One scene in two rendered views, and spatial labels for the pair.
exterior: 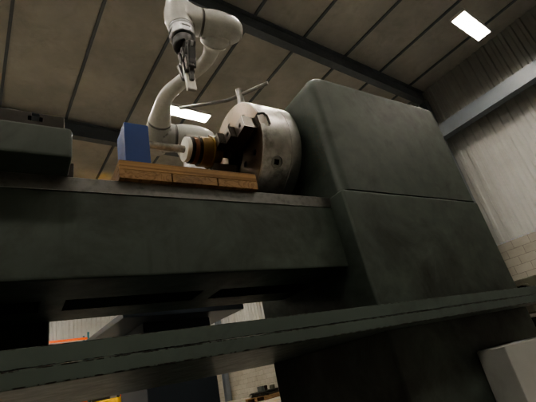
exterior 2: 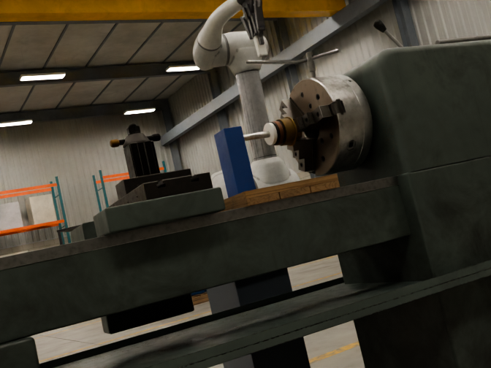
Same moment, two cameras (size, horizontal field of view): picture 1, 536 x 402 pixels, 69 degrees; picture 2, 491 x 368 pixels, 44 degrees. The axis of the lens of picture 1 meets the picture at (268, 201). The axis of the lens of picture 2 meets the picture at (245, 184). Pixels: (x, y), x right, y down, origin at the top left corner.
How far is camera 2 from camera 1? 1.01 m
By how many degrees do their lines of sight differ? 22
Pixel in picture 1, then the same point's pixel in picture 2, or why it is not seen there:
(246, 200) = (331, 197)
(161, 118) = (213, 41)
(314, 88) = (385, 66)
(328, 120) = (397, 101)
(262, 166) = (338, 151)
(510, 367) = not seen: outside the picture
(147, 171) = (264, 196)
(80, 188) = (226, 219)
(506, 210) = not seen: outside the picture
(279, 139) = (353, 124)
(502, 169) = not seen: outside the picture
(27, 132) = (199, 198)
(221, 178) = (312, 185)
